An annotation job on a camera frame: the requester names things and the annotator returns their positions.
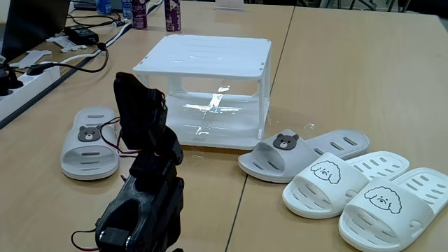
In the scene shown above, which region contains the grey bear slipper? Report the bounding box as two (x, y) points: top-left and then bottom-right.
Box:
(60, 106), (120, 181)
(237, 128), (371, 184)

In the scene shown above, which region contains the white poodle slipper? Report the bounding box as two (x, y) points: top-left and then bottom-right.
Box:
(338, 167), (448, 252)
(281, 150), (410, 220)

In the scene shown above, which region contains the white two-shelf shoe rack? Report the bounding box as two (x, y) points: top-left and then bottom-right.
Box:
(132, 34), (273, 151)

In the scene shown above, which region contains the black power adapter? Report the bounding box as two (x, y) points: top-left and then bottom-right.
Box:
(64, 24), (100, 46)

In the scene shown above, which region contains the purple drink can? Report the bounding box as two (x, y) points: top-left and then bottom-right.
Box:
(164, 0), (182, 33)
(131, 0), (148, 30)

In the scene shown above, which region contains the white flat plastic part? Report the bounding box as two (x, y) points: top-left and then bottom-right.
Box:
(9, 49), (53, 69)
(45, 34), (89, 54)

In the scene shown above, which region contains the blue drink can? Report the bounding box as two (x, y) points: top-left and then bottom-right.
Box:
(95, 0), (113, 15)
(120, 0), (133, 20)

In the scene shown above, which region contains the white power strip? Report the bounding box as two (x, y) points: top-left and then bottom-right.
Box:
(0, 65), (62, 122)

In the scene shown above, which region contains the black laptop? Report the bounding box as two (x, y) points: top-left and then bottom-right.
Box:
(1, 0), (71, 63)

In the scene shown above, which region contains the black power plug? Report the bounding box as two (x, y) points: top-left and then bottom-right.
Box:
(0, 64), (25, 97)

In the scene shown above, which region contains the white card stand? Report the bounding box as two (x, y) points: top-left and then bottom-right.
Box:
(214, 0), (246, 11)

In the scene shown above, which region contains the black plug with cable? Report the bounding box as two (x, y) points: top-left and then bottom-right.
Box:
(26, 41), (110, 77)

